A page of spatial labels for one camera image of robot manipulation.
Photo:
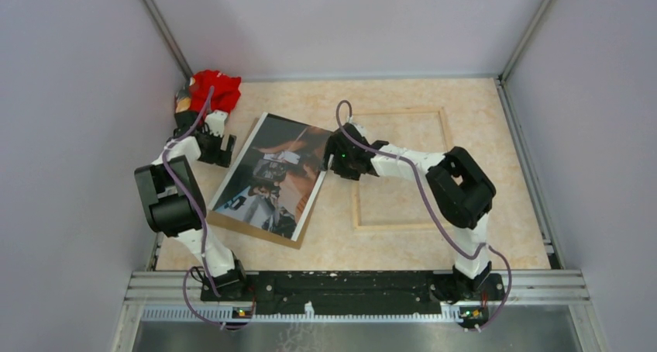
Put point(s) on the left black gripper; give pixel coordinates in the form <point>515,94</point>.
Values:
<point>220,157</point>

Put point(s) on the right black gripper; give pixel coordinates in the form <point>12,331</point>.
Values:
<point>332,149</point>

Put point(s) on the light wooden picture frame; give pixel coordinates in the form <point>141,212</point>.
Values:
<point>394,204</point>

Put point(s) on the printed photo with white border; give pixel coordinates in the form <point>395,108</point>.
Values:
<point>272,180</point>

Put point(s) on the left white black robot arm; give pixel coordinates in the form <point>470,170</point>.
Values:
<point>172,200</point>

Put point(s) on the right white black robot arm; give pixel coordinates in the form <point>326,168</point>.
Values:
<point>456,192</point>

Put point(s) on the red cloth doll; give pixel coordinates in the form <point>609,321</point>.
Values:
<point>222,89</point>

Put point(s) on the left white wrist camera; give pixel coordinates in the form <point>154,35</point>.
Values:
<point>216,122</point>

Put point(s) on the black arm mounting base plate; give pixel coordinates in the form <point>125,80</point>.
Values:
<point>356,293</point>

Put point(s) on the aluminium front rail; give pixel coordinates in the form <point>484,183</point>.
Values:
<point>541,310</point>

